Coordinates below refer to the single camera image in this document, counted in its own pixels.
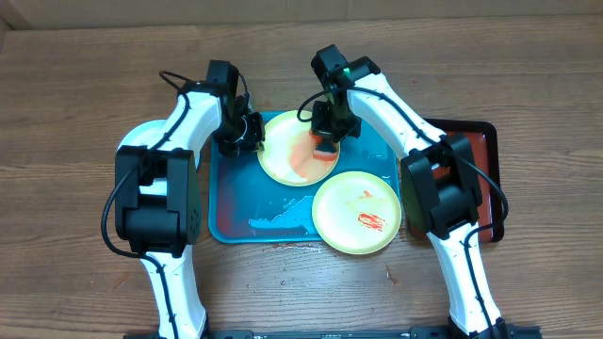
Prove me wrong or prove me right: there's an orange sponge with green pad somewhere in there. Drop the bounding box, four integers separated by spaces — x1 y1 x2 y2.
312 139 338 162

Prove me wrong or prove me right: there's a teal plastic tray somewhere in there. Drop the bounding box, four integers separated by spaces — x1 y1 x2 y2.
208 123 399 244

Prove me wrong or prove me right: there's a black tray with red water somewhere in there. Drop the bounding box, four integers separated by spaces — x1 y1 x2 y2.
400 119 504 243

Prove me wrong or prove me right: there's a cardboard back panel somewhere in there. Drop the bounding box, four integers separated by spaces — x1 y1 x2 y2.
1 0 602 30

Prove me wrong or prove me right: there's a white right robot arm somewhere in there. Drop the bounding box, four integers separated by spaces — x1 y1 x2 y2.
308 45 509 338

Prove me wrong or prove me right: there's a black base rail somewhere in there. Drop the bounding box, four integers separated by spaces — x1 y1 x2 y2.
123 324 543 339

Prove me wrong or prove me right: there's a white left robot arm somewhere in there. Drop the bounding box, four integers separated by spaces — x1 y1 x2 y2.
101 60 265 338

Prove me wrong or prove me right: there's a light blue plate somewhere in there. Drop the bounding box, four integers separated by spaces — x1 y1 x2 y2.
118 119 208 169

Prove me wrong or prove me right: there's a yellow plate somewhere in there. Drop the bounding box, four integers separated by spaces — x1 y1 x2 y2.
257 110 340 186
312 171 402 255

